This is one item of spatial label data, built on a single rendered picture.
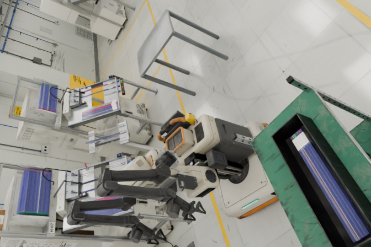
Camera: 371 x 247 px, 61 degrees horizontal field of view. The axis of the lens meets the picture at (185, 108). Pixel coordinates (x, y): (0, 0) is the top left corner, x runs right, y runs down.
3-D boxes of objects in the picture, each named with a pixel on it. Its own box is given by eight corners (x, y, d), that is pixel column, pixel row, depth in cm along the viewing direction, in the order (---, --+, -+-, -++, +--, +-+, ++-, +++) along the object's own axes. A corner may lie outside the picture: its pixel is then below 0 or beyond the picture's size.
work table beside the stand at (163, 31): (228, 58, 369) (172, 31, 327) (194, 96, 408) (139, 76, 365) (218, 35, 398) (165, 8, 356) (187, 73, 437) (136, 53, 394)
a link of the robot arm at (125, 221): (73, 209, 184) (67, 216, 191) (73, 219, 181) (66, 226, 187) (138, 214, 207) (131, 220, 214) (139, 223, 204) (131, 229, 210)
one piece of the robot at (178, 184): (174, 187, 235) (149, 184, 224) (195, 171, 219) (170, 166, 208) (176, 208, 226) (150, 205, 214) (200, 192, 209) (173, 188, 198)
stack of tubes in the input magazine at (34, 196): (52, 171, 343) (25, 167, 329) (48, 214, 308) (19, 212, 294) (48, 178, 350) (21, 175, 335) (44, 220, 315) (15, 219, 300)
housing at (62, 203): (70, 176, 359) (65, 169, 349) (69, 215, 325) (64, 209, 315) (63, 178, 358) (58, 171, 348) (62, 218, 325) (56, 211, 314)
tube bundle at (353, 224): (294, 139, 151) (290, 137, 149) (305, 129, 147) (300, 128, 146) (358, 242, 116) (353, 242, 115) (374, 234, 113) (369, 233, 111)
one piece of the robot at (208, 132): (220, 158, 310) (146, 141, 266) (259, 128, 278) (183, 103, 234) (227, 189, 290) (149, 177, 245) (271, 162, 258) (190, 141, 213)
